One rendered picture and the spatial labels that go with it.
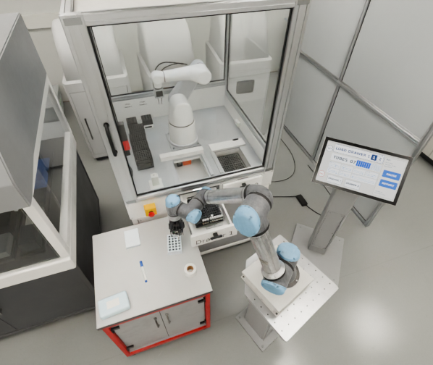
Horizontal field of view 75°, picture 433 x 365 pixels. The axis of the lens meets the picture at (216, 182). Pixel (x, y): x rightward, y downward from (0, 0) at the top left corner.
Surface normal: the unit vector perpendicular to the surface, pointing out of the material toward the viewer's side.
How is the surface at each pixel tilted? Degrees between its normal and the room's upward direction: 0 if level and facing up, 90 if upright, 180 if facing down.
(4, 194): 90
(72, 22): 90
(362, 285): 0
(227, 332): 0
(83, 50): 90
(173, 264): 0
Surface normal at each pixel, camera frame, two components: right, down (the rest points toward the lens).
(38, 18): 0.32, 0.69
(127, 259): 0.01, -0.69
